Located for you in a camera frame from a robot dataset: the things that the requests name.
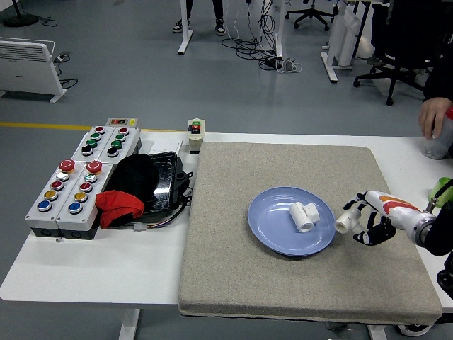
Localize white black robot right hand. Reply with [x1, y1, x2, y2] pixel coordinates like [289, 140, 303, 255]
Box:
[342, 190, 424, 247]

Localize person's hand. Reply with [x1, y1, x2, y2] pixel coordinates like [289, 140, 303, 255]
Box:
[418, 97, 453, 140]

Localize clear bottle red cap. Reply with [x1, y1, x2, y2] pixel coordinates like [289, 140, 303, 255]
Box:
[420, 108, 453, 161]

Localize white tee fitting metal thread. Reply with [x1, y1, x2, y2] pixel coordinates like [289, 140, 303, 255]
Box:
[335, 207, 363, 234]

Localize plain white tee pipe fitting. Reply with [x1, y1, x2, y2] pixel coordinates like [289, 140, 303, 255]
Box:
[289, 201, 320, 234]

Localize blue round plate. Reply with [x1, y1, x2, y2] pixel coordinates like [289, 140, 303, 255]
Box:
[247, 186, 336, 257]

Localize green tape roll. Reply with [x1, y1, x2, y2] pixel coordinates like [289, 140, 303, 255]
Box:
[428, 176, 453, 203]

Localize black swivel office chair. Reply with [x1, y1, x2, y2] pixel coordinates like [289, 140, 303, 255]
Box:
[353, 0, 447, 107]

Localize seated person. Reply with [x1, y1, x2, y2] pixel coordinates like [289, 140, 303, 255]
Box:
[365, 0, 394, 67]

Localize grey-brown mat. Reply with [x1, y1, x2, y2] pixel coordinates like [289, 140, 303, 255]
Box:
[178, 141, 445, 327]

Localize black foot pedal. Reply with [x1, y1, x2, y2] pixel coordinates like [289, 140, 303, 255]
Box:
[142, 151, 194, 217]

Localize background person standing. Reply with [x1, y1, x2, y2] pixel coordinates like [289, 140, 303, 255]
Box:
[172, 0, 227, 37]

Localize white paper card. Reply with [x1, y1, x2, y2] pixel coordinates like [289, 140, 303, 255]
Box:
[151, 140, 184, 154]

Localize black cloth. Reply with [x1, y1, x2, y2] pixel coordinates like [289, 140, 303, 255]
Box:
[105, 153, 161, 210]

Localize white desk leg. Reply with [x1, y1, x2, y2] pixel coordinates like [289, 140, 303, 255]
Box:
[177, 0, 195, 55]

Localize red cloth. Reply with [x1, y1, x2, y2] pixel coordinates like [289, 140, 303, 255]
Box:
[95, 190, 146, 230]

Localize grey four-button control box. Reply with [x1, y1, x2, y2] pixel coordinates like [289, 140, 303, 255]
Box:
[71, 125, 116, 162]
[96, 126, 142, 164]

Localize white table leg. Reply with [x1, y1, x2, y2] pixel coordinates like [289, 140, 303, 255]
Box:
[118, 308, 141, 340]

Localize grey box red emergency button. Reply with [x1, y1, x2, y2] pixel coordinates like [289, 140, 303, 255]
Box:
[24, 159, 88, 237]
[56, 159, 115, 240]

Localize white panel heater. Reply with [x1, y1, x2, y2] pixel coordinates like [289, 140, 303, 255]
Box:
[0, 37, 68, 104]

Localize black round stand base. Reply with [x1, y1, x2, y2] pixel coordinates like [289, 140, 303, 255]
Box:
[2, 0, 39, 28]

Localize white desk frame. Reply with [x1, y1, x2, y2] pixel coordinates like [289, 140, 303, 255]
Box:
[320, 0, 376, 84]

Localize tangled floor cables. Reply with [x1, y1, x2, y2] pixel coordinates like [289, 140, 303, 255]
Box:
[221, 0, 304, 74]

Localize white switch green red buttons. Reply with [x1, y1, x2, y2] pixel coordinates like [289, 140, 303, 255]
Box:
[187, 118, 207, 156]

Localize black cable bundle white connector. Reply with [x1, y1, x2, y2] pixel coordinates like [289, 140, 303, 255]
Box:
[133, 196, 194, 232]

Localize small grey switch yellow label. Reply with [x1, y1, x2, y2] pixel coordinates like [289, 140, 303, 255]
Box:
[106, 117, 139, 128]

